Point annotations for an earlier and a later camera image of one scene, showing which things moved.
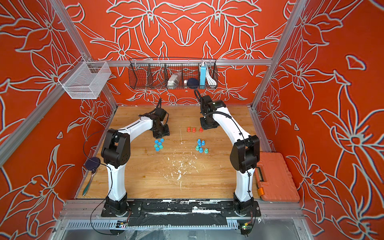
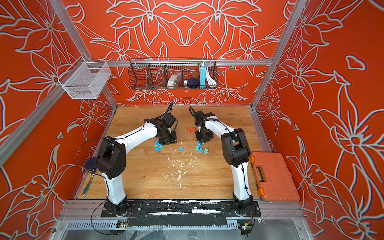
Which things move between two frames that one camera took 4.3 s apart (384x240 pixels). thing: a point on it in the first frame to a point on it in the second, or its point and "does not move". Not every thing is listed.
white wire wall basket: [85, 80] does not move
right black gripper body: [206, 123] to [204, 136]
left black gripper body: [163, 131] to [169, 138]
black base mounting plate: [181, 213] does not move
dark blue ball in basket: [193, 83] does not move
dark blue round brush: [91, 164] does not move
